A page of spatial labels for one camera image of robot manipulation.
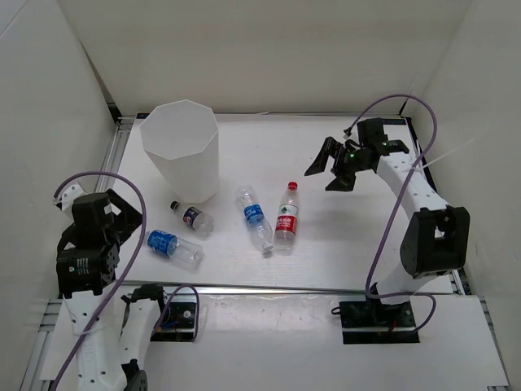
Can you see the red label plastic bottle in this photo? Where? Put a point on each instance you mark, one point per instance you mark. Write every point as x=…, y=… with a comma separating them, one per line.
x=287, y=218

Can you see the white octagonal plastic bin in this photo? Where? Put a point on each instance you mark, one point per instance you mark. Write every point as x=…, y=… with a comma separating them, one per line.
x=182, y=141

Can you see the Pepsi black cap bottle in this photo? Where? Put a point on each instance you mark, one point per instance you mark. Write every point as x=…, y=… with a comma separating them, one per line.
x=194, y=218

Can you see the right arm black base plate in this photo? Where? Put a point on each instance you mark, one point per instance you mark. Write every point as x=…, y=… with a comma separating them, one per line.
x=372, y=323

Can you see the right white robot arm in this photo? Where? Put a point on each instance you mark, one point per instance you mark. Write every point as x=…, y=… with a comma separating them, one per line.
x=436, y=238

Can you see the Aquafina blue label bottle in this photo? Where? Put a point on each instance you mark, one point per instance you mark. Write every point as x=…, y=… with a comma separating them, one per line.
x=259, y=229

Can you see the white zip tie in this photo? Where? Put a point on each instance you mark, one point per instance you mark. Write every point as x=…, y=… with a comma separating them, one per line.
x=441, y=157

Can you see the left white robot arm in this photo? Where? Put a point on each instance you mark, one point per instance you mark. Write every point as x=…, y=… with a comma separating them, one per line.
x=112, y=330

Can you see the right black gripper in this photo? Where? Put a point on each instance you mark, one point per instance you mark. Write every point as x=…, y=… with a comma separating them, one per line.
x=343, y=182

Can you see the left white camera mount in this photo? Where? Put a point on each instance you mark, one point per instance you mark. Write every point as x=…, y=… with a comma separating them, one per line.
x=65, y=199

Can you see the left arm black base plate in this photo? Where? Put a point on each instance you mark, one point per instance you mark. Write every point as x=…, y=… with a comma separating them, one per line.
x=179, y=322

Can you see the aluminium frame rail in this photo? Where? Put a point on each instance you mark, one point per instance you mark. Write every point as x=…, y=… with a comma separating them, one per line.
x=120, y=136

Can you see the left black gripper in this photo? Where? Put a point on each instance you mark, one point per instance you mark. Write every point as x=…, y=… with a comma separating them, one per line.
x=128, y=218

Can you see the blue label white cap bottle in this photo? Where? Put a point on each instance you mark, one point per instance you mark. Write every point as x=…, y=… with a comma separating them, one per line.
x=177, y=251

